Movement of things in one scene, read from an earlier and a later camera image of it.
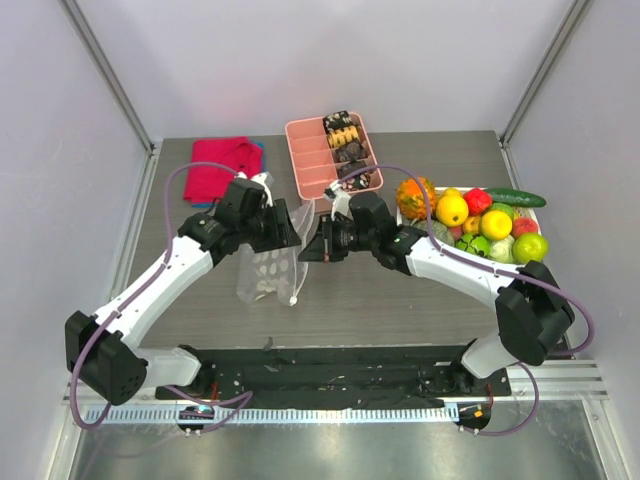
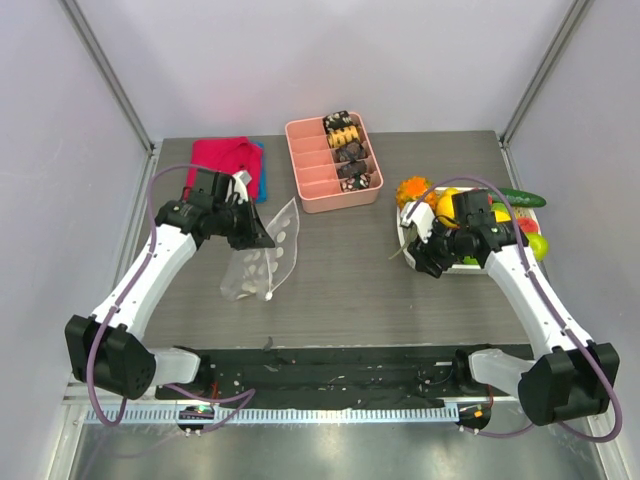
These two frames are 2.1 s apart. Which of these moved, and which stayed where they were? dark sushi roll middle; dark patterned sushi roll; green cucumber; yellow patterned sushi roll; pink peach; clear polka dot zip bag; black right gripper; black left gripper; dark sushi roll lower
Moved: black left gripper; black right gripper; clear polka dot zip bag
Stayed: dark sushi roll lower; dark sushi roll middle; dark patterned sushi roll; green cucumber; pink peach; yellow patterned sushi roll
